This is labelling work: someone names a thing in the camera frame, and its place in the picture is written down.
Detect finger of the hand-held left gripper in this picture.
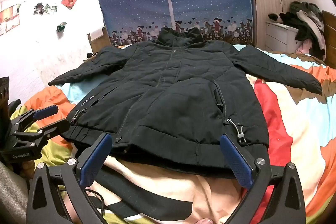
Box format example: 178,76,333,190
13,118,71,151
10,105,59,132

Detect pile of dark clothes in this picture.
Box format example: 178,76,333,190
280,1,327,61

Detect white paper sheet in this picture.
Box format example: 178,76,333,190
89,27,105,39

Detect red diamond wall decoration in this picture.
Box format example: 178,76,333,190
61,0,77,10

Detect colourful striped blanket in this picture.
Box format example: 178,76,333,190
10,44,336,224

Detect wooden side table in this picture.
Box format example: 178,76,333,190
86,27,112,55

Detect black padded jacket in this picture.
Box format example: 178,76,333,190
48,27,323,179

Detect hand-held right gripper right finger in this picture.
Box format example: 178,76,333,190
220,133,306,224

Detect black cable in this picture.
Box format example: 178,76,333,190
85,187,107,215

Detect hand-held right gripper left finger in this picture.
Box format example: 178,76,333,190
26,133,113,224

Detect white drawer cabinet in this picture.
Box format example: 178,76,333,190
265,20,302,52

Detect person's left forearm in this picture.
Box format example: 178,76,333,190
0,160,29,224

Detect wooden headboard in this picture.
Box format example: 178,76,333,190
322,10,336,69

